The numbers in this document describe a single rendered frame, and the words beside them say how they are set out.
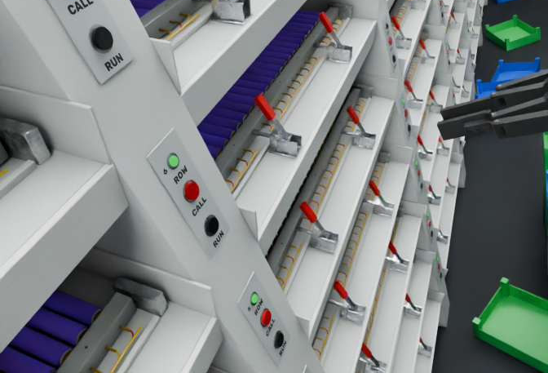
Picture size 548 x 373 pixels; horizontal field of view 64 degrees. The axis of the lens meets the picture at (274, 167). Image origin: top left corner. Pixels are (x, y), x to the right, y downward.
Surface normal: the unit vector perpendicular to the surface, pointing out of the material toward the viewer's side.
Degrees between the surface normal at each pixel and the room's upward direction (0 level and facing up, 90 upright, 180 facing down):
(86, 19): 90
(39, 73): 90
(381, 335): 19
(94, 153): 90
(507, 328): 0
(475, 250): 0
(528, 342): 0
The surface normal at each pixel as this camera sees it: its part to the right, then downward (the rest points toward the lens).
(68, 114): -0.37, 0.63
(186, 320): -0.04, -0.74
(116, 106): 0.86, -0.03
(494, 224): -0.34, -0.78
